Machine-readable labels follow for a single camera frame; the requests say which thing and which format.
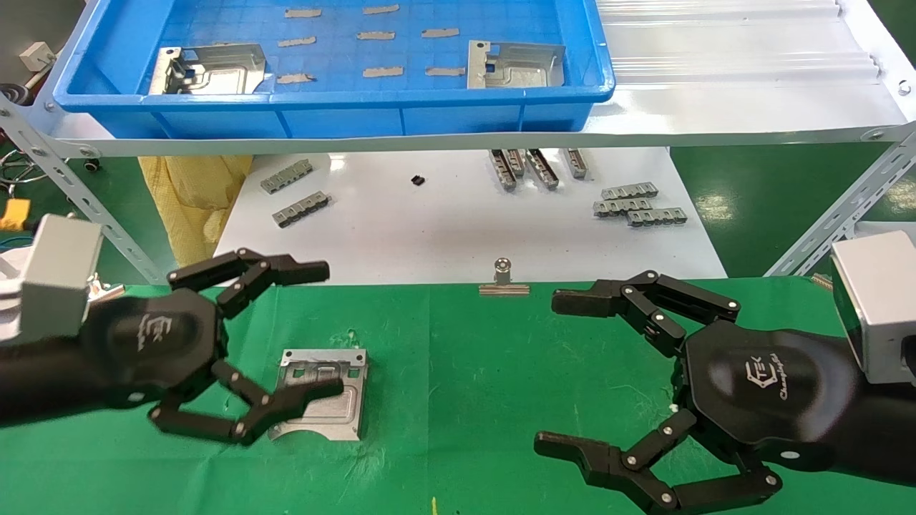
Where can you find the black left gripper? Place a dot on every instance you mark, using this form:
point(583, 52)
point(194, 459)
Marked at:
point(150, 336)

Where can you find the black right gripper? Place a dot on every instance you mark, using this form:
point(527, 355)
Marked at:
point(766, 386)

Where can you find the machined metal plate part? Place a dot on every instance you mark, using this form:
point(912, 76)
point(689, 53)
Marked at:
point(336, 422)
point(522, 71)
point(222, 71)

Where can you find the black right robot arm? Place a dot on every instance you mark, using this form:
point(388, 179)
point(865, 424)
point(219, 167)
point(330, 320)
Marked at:
point(891, 429)

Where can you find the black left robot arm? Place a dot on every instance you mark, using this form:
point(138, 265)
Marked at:
point(43, 379)

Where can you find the grey toothed connector part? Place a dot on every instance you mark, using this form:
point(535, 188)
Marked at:
point(630, 191)
point(286, 177)
point(517, 162)
point(300, 209)
point(542, 169)
point(503, 172)
point(658, 217)
point(619, 207)
point(576, 163)

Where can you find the green table mat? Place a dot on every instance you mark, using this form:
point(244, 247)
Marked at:
point(458, 400)

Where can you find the yellow cloth bag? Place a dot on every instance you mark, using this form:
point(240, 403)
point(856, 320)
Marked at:
point(193, 207)

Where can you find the white lower board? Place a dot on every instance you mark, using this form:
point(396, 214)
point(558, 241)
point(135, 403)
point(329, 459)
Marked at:
point(429, 236)

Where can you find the blue plastic bin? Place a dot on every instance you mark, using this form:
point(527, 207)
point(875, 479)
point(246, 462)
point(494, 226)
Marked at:
point(358, 118)

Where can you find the grey tape strip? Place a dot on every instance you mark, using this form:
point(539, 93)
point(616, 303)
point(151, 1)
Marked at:
point(440, 33)
point(303, 12)
point(296, 79)
point(297, 41)
point(383, 71)
point(376, 35)
point(381, 9)
point(445, 71)

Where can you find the white metal shelf rack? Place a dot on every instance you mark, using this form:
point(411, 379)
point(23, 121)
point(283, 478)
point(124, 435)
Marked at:
point(715, 107)

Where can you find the yellow box tool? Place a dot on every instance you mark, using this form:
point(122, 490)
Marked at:
point(14, 214)

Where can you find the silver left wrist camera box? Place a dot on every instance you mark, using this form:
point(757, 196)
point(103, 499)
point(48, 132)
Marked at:
point(61, 279)

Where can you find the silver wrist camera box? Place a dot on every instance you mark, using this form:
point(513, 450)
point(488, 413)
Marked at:
point(61, 279)
point(880, 307)

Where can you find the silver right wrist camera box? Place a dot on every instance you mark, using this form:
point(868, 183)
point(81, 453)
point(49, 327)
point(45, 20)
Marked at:
point(880, 307)

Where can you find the white wall socket box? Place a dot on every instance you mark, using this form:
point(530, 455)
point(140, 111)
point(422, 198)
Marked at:
point(36, 56)

